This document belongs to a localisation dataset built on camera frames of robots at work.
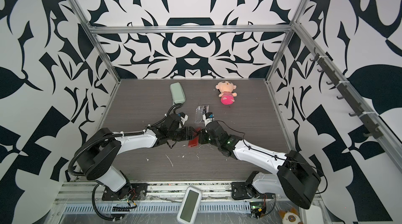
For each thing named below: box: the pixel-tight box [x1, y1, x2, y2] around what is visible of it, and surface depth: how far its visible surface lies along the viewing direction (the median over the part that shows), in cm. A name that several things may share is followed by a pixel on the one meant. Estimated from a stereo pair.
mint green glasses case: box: [169, 81, 186, 104], surface depth 113 cm
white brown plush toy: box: [278, 207, 301, 224], surface depth 68 cm
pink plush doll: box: [215, 80, 238, 106], surface depth 108 cm
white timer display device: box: [176, 186, 203, 224], surface depth 68 cm
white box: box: [305, 204, 325, 224], surface depth 66 cm
